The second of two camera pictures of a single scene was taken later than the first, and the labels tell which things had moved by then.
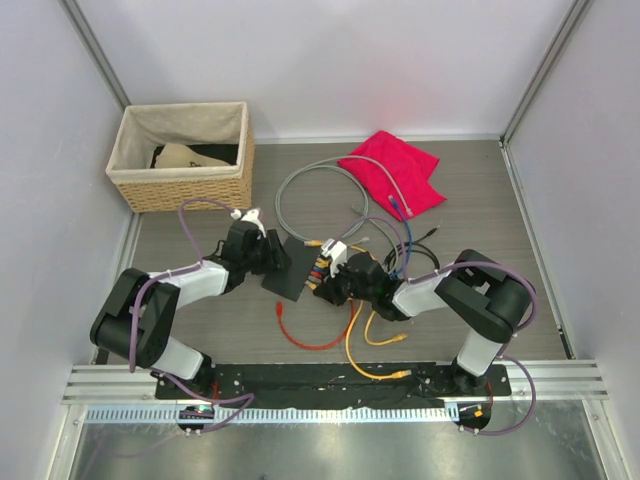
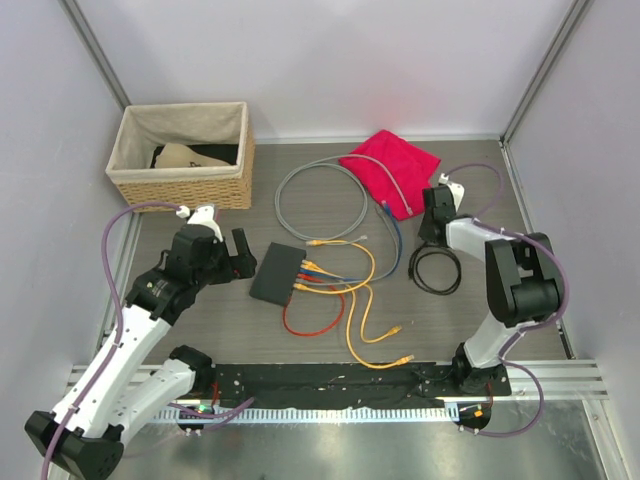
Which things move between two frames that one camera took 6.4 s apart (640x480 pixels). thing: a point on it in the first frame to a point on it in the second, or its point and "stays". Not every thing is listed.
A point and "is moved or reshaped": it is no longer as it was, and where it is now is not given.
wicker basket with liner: x=198 y=154 stays
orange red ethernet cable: x=279 y=311 to x=309 y=278
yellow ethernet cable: x=392 y=375 to x=358 y=358
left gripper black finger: x=278 y=258 to x=243 y=264
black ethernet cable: x=412 y=246 to x=413 y=269
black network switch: x=292 y=281 is moved or reshaped
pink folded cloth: x=412 y=166 stays
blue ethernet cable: x=394 y=273 is moved or reshaped
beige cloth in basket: x=175 y=155 stays
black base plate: x=331 y=385 stays
